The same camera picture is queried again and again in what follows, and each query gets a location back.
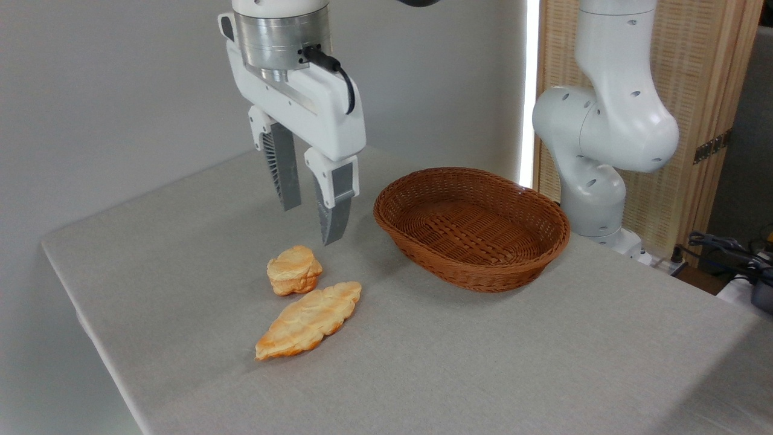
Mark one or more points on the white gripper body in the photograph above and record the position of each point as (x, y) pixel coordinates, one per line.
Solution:
(320, 115)

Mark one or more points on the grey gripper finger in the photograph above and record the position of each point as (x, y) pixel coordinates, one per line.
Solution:
(333, 205)
(285, 169)

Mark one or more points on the small round bread roll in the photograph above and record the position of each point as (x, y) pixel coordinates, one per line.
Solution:
(294, 270)

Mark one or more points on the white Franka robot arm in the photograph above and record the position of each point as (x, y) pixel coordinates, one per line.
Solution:
(610, 127)

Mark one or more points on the long flat bread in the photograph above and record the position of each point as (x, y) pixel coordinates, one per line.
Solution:
(308, 319)

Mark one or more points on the brown wicker basket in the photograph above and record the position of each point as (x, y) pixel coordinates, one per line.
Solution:
(477, 235)

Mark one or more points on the grey tablecloth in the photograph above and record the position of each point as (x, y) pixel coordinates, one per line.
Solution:
(459, 356)

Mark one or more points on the dark metal screen hinge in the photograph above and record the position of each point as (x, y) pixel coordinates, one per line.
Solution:
(712, 147)

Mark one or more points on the grey box device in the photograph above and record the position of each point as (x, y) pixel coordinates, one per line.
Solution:
(764, 296)

